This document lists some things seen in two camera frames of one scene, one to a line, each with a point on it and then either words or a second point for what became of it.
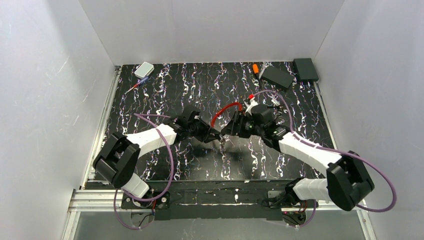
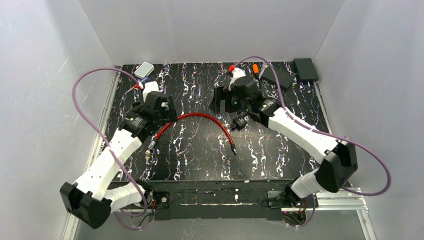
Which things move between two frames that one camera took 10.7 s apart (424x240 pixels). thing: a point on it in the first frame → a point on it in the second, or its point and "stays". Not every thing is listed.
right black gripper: (234, 126) → (234, 94)
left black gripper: (201, 131) → (158, 101)
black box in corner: (305, 69) stays
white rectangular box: (144, 70) stays
